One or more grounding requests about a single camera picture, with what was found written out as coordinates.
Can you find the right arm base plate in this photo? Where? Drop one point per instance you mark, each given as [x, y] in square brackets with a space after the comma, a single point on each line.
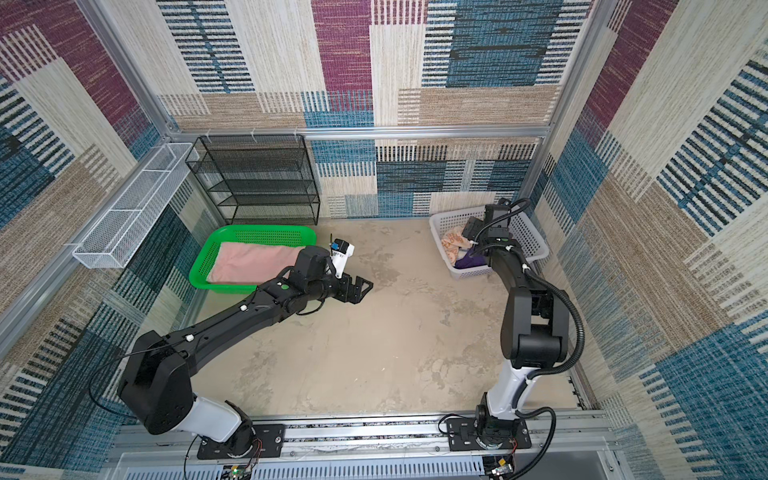
[462, 435]

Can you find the white wire wall basket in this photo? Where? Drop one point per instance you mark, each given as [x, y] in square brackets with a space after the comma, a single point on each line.
[113, 241]

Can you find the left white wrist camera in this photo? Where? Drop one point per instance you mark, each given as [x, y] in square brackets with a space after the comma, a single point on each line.
[340, 252]

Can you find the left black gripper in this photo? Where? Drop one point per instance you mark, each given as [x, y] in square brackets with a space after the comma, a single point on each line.
[356, 294]

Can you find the pink towel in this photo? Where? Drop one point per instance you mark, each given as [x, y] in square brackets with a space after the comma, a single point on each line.
[250, 264]

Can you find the purple towel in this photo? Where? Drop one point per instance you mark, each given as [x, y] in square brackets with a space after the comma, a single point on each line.
[470, 260]

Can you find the green plastic basket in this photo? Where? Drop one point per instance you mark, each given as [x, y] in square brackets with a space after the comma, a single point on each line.
[272, 235]

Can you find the aluminium front rail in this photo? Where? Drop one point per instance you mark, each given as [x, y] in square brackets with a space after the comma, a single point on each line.
[310, 438]

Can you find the white slotted cable duct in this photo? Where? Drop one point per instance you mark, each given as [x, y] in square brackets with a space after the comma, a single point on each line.
[390, 468]

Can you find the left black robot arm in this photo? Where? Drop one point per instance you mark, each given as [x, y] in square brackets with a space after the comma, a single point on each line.
[156, 382]

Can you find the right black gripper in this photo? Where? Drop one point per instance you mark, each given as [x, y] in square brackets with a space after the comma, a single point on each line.
[472, 227]

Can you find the white plastic basket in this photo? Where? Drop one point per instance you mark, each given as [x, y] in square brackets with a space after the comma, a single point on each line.
[521, 228]

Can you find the orange patterned towel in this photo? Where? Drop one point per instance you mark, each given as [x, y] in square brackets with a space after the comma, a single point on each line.
[455, 245]

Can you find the black wire shelf rack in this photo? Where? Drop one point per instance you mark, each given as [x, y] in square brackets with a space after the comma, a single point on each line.
[257, 179]

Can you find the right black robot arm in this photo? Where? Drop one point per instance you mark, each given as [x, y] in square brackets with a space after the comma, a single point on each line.
[533, 329]

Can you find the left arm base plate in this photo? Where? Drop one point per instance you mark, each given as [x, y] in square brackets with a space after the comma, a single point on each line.
[264, 441]

